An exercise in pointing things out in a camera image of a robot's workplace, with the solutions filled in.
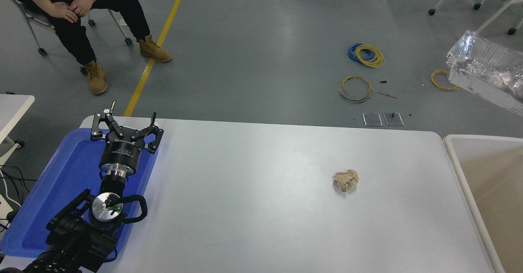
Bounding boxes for crumpled tan paper ball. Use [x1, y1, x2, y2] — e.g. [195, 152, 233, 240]
[333, 169, 359, 192]

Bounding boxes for yellow and dark wire coil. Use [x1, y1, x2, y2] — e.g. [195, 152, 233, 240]
[338, 75, 375, 103]

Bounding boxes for person's left hand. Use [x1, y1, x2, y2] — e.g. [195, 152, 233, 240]
[69, 0, 96, 18]

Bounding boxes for large pale bin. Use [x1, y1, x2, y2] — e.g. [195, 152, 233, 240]
[443, 134, 523, 273]

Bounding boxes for white power strip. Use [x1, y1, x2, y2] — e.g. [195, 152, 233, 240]
[0, 193, 15, 222]

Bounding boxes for white-framed wheeled chair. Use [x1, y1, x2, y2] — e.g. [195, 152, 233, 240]
[428, 0, 523, 36]

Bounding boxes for person's right hand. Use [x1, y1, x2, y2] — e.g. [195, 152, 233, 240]
[47, 2, 79, 24]

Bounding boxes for silver foil tray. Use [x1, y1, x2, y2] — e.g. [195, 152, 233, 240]
[445, 30, 523, 116]

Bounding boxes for thin yellow wire coil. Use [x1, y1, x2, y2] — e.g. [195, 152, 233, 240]
[430, 69, 460, 91]

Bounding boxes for blue wire coil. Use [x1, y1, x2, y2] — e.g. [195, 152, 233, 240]
[348, 43, 370, 64]

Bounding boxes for black floor cables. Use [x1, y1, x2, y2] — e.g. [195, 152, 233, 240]
[0, 165, 38, 228]

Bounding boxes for clear floor plate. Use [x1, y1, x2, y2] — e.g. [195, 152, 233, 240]
[362, 112, 383, 127]
[383, 112, 405, 126]

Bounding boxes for person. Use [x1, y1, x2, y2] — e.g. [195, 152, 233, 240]
[0, 0, 172, 96]

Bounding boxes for blue plastic tray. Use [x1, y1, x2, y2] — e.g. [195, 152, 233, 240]
[0, 128, 160, 259]

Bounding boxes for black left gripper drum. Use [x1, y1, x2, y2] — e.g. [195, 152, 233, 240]
[99, 131, 144, 172]

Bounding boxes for grey wheeled chair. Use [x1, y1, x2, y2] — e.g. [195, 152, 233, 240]
[0, 0, 133, 57]

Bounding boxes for white side table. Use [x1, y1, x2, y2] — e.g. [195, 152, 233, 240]
[0, 92, 35, 167]

